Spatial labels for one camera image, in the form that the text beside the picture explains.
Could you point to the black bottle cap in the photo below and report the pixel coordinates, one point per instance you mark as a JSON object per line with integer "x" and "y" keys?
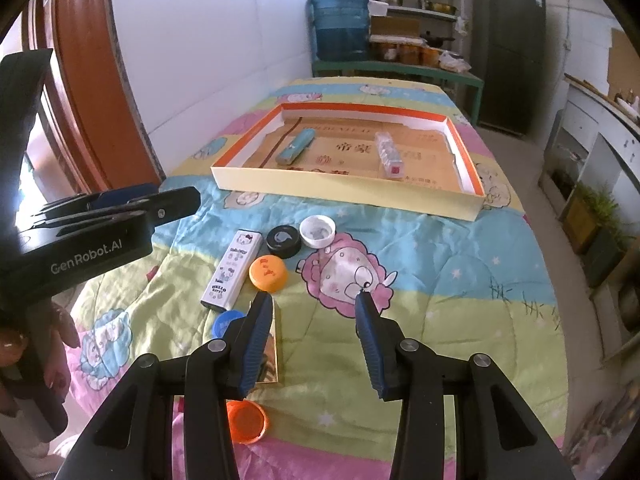
{"x": 283, "y": 242}

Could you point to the white cartoon printed box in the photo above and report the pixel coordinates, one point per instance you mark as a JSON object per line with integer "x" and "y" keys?
{"x": 232, "y": 270}

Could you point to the small gold box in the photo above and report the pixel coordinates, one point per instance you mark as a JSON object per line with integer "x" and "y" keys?
{"x": 273, "y": 355}

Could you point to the shallow cardboard box tray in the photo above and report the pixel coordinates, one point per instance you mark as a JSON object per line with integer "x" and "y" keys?
{"x": 350, "y": 190}

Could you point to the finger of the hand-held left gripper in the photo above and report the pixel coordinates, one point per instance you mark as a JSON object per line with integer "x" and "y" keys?
{"x": 172, "y": 202}
{"x": 115, "y": 197}

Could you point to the white plastic bag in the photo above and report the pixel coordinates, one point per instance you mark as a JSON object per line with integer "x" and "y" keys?
{"x": 454, "y": 62}

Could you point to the person's left hand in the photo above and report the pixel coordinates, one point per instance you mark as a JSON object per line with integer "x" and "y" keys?
{"x": 65, "y": 330}

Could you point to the brown wooden door frame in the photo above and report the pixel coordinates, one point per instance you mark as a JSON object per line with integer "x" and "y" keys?
{"x": 85, "y": 60}

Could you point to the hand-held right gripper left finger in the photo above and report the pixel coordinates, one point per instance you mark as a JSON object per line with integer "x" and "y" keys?
{"x": 257, "y": 340}

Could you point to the clear plastic dice pack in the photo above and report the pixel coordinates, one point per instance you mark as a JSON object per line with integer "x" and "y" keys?
{"x": 389, "y": 155}

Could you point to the white bottle cap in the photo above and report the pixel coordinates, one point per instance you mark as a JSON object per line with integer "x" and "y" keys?
{"x": 317, "y": 231}

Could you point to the green potted plants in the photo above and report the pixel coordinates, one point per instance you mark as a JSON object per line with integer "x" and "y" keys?
{"x": 595, "y": 210}

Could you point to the dark green refrigerator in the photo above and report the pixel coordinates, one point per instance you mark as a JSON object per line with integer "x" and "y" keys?
{"x": 507, "y": 55}

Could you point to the black pan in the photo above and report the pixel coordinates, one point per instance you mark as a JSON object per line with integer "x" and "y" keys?
{"x": 435, "y": 39}

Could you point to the teal tube box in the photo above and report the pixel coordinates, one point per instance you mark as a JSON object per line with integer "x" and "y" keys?
{"x": 295, "y": 146}

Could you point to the blue bottle cap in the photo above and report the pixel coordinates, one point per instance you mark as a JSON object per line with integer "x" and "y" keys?
{"x": 227, "y": 324}

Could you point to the green metal shelf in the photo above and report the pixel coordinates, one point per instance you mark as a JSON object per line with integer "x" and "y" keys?
{"x": 400, "y": 67}

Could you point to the blue water jug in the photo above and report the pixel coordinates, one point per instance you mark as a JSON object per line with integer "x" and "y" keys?
{"x": 341, "y": 22}

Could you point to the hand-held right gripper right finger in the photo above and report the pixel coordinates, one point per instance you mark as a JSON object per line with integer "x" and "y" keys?
{"x": 370, "y": 340}

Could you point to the row of orange jars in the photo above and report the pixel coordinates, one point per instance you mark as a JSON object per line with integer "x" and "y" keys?
{"x": 405, "y": 51}

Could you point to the white cabinet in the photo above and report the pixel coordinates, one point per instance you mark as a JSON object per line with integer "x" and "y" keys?
{"x": 590, "y": 125}

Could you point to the orange printed bottle cap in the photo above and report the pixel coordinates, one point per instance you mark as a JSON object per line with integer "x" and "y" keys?
{"x": 268, "y": 274}

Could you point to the brown cardboard box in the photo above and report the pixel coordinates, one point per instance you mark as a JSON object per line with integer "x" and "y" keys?
{"x": 395, "y": 25}

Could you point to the cardboard sheet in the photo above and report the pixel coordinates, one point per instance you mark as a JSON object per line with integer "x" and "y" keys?
{"x": 625, "y": 65}

